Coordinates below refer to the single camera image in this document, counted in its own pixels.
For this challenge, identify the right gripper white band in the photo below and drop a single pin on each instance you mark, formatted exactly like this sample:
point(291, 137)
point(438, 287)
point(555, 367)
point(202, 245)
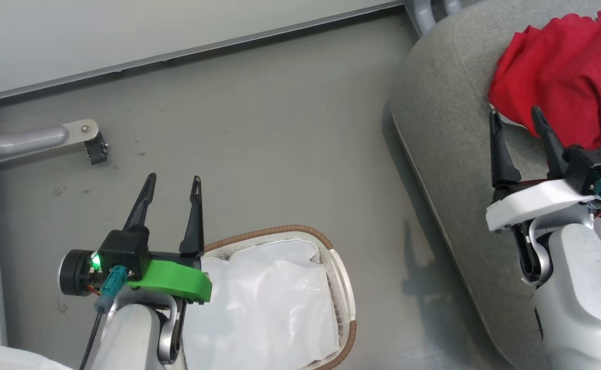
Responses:
point(531, 203)

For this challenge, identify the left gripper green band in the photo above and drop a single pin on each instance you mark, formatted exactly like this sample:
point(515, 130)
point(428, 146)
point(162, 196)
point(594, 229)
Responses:
point(177, 280)

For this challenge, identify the red shirt with white stripes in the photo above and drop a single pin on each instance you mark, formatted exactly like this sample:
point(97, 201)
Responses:
point(562, 72)

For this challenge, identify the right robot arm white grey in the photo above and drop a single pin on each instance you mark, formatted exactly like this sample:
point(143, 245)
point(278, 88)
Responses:
point(583, 288)

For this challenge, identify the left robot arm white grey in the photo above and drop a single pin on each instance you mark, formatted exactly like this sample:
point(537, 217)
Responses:
point(126, 334)

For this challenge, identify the grey fabric sofa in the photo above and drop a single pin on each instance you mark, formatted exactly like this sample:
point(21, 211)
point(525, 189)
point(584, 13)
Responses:
point(449, 103)

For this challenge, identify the black caster wheel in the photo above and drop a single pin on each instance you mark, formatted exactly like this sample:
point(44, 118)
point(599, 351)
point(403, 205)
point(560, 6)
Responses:
point(96, 150)

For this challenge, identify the white basket liner cloth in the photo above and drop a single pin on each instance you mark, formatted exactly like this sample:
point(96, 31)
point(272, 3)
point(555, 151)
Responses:
point(269, 303)

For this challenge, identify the short grey metal partition foot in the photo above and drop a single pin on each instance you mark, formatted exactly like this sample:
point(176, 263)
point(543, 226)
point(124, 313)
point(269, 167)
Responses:
point(450, 4)
point(423, 13)

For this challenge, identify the white laundry basket brown rim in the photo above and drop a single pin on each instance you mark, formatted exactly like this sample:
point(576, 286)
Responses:
point(345, 303)

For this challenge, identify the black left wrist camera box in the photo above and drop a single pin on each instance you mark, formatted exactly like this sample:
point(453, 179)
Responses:
point(126, 246)

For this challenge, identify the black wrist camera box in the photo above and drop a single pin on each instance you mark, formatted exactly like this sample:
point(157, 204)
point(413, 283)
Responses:
point(126, 246)
point(593, 167)

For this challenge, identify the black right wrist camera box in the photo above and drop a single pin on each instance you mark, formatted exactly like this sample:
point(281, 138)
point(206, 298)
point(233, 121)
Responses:
point(593, 167)

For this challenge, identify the aluminium partition bottom rail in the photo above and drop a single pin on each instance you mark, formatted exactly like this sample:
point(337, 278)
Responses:
point(177, 51)

